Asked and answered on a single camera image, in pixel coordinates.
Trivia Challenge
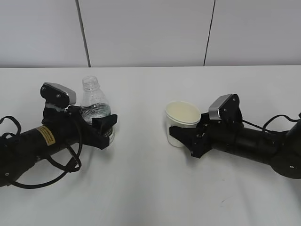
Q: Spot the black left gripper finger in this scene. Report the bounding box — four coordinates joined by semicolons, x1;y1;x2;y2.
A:
92;114;118;136
67;105;82;117

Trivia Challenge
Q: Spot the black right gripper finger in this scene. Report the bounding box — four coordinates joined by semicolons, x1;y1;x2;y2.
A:
199;113;210;125
169;126;200;147

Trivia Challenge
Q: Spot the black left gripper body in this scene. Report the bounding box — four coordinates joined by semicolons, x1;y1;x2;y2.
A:
42;107;110;150

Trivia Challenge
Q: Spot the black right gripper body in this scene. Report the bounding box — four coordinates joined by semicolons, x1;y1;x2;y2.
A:
187;120;243;158

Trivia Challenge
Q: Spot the clear green-label water bottle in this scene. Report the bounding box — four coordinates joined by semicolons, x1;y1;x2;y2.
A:
80;75;115;145

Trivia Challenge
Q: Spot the white paper cup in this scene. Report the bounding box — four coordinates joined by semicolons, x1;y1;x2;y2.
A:
165;101;201;147

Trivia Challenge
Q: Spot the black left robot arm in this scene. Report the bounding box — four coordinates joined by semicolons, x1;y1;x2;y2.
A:
0;105;118;189

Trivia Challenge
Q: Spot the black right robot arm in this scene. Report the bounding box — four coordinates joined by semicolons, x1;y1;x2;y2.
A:
169;113;301;179

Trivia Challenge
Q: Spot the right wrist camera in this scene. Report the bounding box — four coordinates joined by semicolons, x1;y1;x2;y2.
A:
208;94;243;123

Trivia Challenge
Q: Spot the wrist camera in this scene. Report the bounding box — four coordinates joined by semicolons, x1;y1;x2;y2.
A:
208;94;243;123
40;82;77;109

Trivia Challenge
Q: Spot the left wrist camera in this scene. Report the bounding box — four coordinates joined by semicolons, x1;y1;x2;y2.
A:
40;82;77;109

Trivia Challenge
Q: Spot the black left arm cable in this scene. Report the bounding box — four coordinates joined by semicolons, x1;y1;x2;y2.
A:
0;110;83;189

